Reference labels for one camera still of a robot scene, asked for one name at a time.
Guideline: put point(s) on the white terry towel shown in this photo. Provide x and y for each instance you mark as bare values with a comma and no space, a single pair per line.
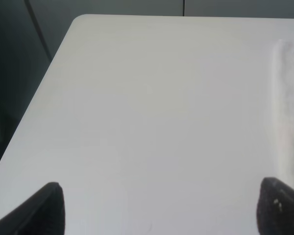
283,109

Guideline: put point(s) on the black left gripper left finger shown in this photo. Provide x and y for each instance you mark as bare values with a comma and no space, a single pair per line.
41,214

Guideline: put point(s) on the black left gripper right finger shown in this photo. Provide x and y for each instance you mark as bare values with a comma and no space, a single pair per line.
275,208

